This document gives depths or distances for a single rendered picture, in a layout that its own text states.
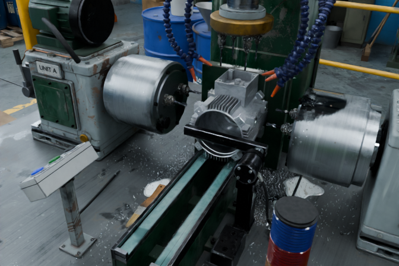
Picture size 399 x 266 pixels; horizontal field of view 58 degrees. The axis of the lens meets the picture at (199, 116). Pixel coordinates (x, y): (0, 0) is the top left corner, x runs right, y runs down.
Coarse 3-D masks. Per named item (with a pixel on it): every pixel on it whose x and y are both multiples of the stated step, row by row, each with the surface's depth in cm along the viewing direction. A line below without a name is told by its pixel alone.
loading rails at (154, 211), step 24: (192, 168) 107; (216, 168) 122; (168, 192) 97; (192, 192) 106; (216, 192) 96; (144, 216) 88; (168, 216) 93; (192, 216) 89; (216, 216) 98; (120, 240) 81; (144, 240) 84; (192, 240) 83; (120, 264) 80; (144, 264) 87; (168, 264) 75; (192, 264) 88
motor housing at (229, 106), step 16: (224, 96) 106; (208, 112) 115; (224, 112) 101; (240, 112) 104; (256, 112) 107; (208, 128) 116; (224, 128) 121; (240, 128) 101; (256, 128) 108; (208, 144) 112; (224, 160) 108
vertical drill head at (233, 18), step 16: (240, 0) 95; (256, 0) 96; (224, 16) 97; (240, 16) 95; (256, 16) 96; (272, 16) 100; (224, 32) 96; (240, 32) 94; (256, 32) 95; (256, 48) 108
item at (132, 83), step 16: (128, 64) 115; (144, 64) 114; (160, 64) 114; (176, 64) 117; (112, 80) 114; (128, 80) 112; (144, 80) 110; (160, 80) 110; (176, 80) 119; (112, 96) 115; (128, 96) 112; (144, 96) 110; (160, 96) 112; (176, 96) 122; (112, 112) 118; (128, 112) 114; (144, 112) 111; (160, 112) 114; (176, 112) 125; (144, 128) 117; (160, 128) 117
